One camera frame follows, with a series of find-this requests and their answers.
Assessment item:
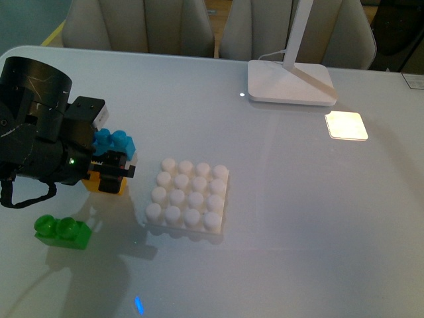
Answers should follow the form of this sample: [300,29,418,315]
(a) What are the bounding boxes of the left beige chair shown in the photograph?
[62,1,215,58]

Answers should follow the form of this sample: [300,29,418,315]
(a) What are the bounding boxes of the yellow two-stud block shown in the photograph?
[81,164,135,195]

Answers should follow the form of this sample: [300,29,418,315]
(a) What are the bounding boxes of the white studded base plate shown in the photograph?
[144,158,229,235]

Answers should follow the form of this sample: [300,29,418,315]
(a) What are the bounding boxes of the dark chair at right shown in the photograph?
[370,1,423,74]

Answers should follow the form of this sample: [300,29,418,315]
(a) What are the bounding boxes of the beige chair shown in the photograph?
[219,0,376,70]
[62,1,215,58]

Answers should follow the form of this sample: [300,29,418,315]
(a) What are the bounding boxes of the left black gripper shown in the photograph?
[34,96,135,193]

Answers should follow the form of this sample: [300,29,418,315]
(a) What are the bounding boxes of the white desk lamp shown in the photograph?
[248,1,338,107]

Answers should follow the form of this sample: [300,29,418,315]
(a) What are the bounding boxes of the right beige chair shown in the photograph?
[219,0,376,70]

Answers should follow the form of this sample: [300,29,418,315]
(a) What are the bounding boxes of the blue three-stud block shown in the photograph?
[93,129,136,161]

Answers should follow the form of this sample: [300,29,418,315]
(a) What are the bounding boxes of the white lamp cable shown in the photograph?
[258,49,286,62]

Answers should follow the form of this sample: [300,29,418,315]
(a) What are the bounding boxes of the green two-stud block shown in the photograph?
[34,215,92,250]

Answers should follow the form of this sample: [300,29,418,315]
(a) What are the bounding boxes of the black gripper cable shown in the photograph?
[0,175,58,209]

